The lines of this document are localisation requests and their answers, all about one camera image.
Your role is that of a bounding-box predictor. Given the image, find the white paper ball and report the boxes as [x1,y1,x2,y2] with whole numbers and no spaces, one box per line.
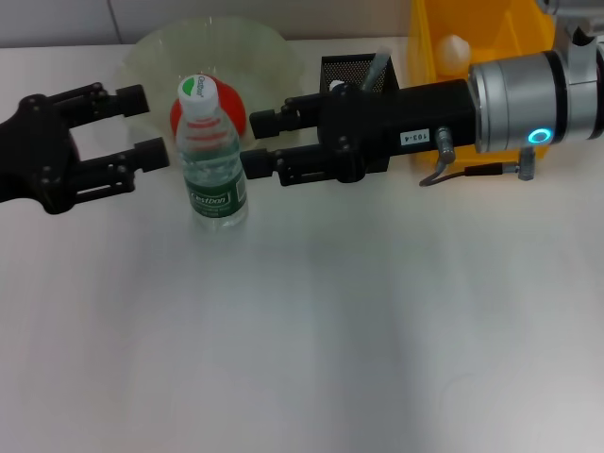
[434,34,473,77]

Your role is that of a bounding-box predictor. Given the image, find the black wall seam strip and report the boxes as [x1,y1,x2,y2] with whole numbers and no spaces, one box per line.
[107,0,123,46]

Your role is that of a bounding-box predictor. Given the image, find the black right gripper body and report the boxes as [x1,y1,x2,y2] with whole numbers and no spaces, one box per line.
[317,78,478,185]

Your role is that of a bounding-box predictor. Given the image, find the clear green-label water bottle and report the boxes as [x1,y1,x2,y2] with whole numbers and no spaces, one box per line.
[174,74,250,232]

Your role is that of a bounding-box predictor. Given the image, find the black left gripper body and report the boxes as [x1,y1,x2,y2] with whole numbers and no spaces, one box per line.
[0,93,82,216]

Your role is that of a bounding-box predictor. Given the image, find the yellow plastic bin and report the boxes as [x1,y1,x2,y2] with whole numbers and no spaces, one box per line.
[408,0,557,166]

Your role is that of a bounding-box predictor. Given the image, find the gray marker pen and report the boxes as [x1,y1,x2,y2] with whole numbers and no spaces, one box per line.
[360,46,394,93]

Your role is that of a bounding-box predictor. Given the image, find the orange fruit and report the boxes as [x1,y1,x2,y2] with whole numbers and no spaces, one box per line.
[169,77,248,142]

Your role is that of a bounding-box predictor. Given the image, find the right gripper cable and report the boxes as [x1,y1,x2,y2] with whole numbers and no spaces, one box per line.
[418,125,538,189]

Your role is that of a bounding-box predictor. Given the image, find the black mesh pen holder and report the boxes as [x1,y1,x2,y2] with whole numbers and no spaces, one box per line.
[319,52,400,174]

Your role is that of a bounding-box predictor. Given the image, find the translucent green fruit plate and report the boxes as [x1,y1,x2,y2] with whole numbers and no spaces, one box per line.
[116,16,306,157]

